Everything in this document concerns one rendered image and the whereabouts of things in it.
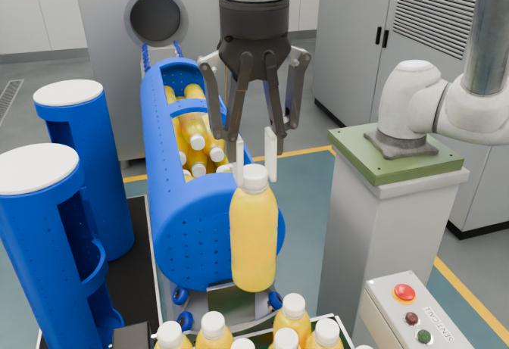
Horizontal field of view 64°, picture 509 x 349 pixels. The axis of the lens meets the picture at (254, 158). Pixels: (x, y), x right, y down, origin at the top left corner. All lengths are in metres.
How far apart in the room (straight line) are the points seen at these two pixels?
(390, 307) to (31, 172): 1.04
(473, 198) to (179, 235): 2.00
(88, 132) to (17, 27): 4.25
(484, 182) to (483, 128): 1.32
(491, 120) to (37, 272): 1.39
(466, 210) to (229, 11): 2.30
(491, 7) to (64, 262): 1.34
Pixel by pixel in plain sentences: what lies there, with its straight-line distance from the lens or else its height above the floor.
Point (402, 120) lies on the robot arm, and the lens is 1.29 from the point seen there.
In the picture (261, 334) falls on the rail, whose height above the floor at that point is 0.98.
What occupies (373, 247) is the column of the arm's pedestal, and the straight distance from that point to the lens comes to 1.42.
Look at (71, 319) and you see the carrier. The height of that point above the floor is 0.49.
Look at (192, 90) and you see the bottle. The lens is 1.49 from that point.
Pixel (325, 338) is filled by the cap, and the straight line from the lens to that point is 0.73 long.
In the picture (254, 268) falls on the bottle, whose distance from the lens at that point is 0.62.
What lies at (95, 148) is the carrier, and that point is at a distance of 1.90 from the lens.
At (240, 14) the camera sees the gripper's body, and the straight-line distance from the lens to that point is 0.43.
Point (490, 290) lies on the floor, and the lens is 2.55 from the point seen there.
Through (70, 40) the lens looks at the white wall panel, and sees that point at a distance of 5.97.
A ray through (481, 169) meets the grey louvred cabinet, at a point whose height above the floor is 0.52.
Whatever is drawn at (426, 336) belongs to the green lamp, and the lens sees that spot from 0.76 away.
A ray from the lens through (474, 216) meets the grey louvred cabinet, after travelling 2.68.
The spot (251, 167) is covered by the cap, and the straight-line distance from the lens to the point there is 0.56.
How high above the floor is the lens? 1.70
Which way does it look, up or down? 32 degrees down
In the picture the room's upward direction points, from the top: straight up
